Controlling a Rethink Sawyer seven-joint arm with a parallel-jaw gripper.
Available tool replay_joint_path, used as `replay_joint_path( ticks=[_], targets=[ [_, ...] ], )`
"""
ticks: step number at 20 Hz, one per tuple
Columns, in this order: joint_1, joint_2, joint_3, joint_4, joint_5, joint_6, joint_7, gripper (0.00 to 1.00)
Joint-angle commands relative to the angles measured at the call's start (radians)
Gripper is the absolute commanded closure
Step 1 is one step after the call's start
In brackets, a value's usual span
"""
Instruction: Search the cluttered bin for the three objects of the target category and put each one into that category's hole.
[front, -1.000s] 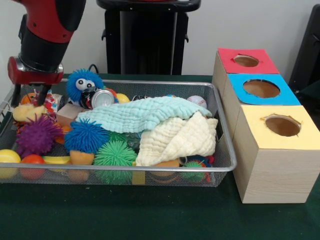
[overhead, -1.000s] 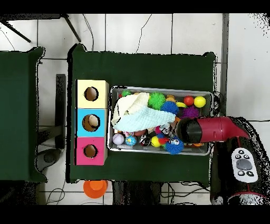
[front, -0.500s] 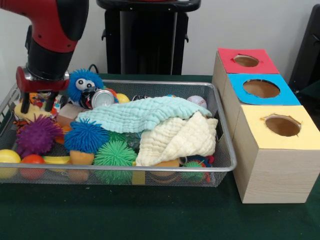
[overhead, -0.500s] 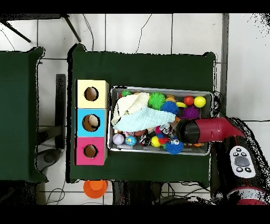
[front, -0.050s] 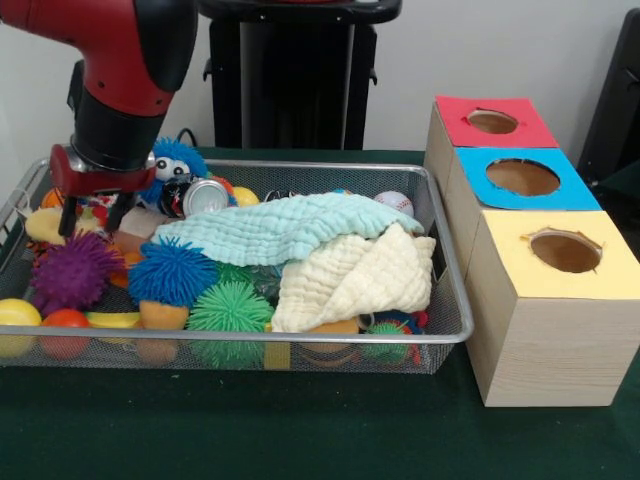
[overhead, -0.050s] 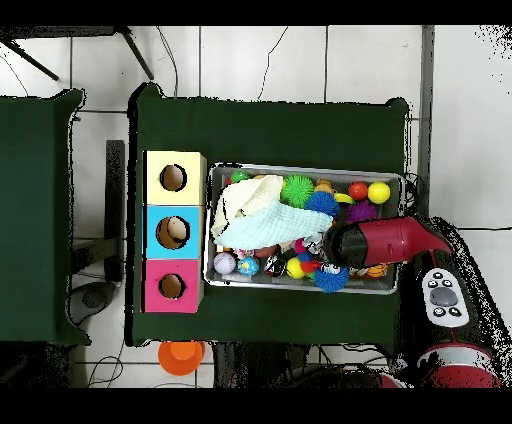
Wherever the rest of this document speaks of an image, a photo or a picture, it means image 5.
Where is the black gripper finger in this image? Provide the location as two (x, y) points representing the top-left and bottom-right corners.
(58, 193), (79, 238)
(106, 192), (136, 234)

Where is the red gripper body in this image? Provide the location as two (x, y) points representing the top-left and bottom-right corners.
(48, 143), (158, 197)

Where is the mint green cloth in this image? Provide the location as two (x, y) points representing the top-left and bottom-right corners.
(149, 193), (426, 266)

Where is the silver mesh bin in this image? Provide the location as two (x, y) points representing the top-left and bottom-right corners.
(0, 154), (476, 375)

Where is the wooden box with three holes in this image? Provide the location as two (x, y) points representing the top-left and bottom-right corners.
(423, 94), (640, 409)

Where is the purple spiky ball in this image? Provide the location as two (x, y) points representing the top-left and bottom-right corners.
(30, 230), (126, 316)

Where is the blue spiky ball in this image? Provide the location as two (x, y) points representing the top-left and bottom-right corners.
(127, 235), (221, 309)

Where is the crushed soda can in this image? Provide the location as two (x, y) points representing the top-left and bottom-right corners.
(162, 175), (232, 219)

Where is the blue fuzzy ball with eyes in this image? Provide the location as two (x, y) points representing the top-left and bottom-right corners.
(139, 137), (209, 201)

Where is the red orange ball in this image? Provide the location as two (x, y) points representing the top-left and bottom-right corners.
(39, 308), (94, 360)

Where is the yellow smooth ball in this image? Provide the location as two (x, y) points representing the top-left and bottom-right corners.
(0, 298), (44, 357)

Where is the green spiky ball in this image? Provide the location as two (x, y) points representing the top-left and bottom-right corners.
(185, 280), (275, 369)

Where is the cream cloth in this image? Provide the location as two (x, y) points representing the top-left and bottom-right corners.
(271, 222), (438, 334)

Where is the dark green table cloth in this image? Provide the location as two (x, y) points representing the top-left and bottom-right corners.
(0, 145), (640, 480)

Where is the white baseball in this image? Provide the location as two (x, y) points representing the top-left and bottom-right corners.
(373, 190), (416, 219)

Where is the green cloth covered side table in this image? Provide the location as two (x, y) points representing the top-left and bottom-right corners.
(594, 158), (640, 241)

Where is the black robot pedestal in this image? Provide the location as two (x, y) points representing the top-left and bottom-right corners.
(192, 0), (404, 150)

